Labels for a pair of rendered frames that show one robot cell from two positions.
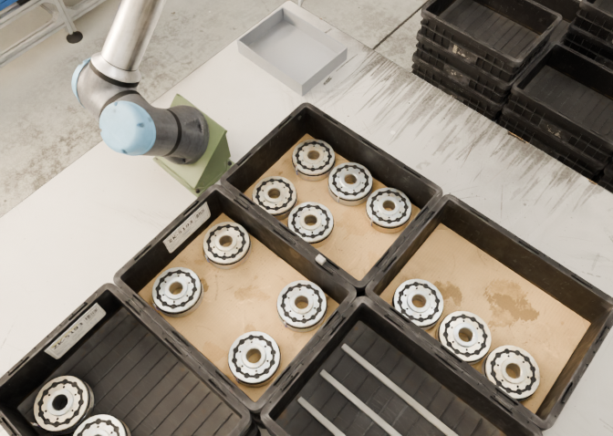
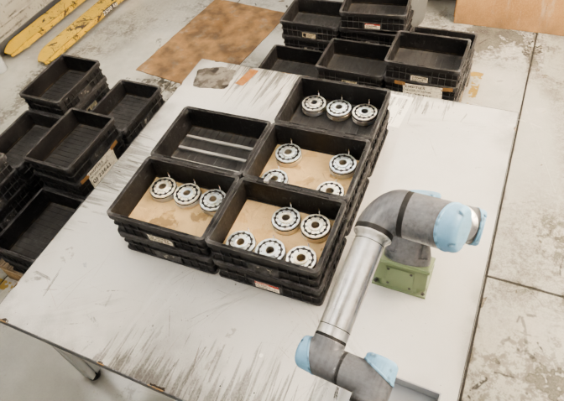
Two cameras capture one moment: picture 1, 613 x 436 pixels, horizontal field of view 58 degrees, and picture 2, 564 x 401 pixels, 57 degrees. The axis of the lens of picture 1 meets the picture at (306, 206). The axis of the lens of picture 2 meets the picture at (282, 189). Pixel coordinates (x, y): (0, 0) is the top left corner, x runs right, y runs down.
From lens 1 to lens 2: 173 cm
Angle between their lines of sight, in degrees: 71
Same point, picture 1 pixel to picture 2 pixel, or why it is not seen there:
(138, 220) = not seen: hidden behind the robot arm
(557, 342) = (139, 213)
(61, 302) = (420, 172)
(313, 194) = (293, 242)
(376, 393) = (227, 165)
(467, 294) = (187, 220)
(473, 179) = (190, 334)
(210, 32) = not seen: outside the picture
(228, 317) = (311, 168)
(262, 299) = (298, 180)
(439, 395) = not seen: hidden behind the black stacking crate
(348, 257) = (258, 215)
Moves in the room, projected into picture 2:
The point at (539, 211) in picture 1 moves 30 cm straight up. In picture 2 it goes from (142, 324) to (110, 279)
